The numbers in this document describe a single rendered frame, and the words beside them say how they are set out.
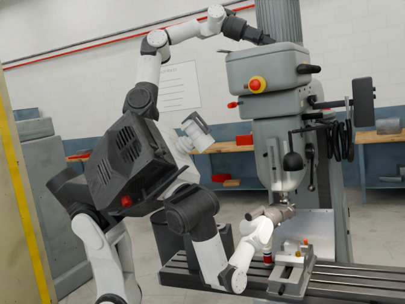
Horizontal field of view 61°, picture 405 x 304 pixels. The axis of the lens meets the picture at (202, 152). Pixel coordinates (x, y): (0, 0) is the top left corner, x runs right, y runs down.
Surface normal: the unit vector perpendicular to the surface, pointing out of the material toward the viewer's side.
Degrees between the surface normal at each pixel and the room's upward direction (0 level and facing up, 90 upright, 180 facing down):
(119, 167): 74
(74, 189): 90
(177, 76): 90
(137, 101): 61
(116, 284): 90
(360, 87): 90
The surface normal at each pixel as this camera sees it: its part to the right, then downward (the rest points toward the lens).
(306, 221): -0.43, -0.25
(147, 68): -0.03, -0.33
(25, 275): 0.90, -0.06
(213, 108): -0.41, 0.21
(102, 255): -0.21, 0.19
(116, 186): -0.67, -0.05
